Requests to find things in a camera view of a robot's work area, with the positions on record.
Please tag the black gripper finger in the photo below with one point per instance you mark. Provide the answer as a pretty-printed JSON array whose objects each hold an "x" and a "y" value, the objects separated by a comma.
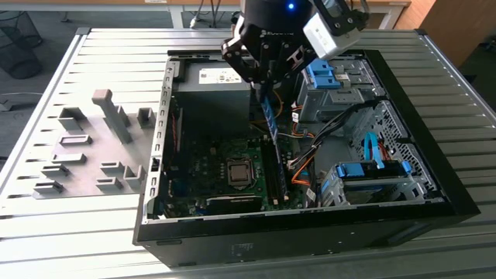
[
  {"x": 236, "y": 61},
  {"x": 297, "y": 62}
]

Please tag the blue plastic drive latch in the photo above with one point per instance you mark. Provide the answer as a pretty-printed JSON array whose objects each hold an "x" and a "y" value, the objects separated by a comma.
[
  {"x": 326, "y": 82},
  {"x": 318, "y": 69}
]

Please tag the grey power supply unit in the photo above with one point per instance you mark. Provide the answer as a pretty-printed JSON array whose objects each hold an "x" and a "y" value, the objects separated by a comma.
[{"x": 209, "y": 104}]

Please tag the grey metal drive cage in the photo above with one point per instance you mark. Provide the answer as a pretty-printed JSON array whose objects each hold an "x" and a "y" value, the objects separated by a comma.
[{"x": 337, "y": 101}]

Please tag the green motherboard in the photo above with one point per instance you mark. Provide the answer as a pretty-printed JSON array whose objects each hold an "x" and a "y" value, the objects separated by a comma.
[{"x": 201, "y": 162}]

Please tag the CPU socket with silver CPU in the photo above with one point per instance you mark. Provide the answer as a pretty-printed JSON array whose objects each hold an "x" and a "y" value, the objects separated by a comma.
[{"x": 240, "y": 173}]

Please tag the hard disk in blue carrier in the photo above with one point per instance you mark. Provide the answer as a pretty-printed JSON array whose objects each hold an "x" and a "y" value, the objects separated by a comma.
[{"x": 350, "y": 170}]

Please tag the wooden cabinet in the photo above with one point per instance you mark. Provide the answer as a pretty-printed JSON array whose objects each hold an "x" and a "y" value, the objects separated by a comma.
[{"x": 457, "y": 29}]

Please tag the silver disk bay cage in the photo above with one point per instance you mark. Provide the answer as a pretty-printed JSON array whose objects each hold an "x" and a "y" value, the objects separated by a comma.
[{"x": 372, "y": 183}]

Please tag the grey parts rack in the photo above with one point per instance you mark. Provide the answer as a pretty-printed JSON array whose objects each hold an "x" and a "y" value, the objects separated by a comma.
[{"x": 92, "y": 151}]

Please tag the black graphics card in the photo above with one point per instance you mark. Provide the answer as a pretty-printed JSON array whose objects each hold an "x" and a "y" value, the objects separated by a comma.
[{"x": 232, "y": 205}]

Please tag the black open PC case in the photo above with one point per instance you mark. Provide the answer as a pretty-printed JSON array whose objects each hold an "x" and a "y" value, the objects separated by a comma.
[{"x": 270, "y": 241}]

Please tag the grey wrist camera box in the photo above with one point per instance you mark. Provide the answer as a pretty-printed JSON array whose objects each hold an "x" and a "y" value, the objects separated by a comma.
[{"x": 325, "y": 37}]

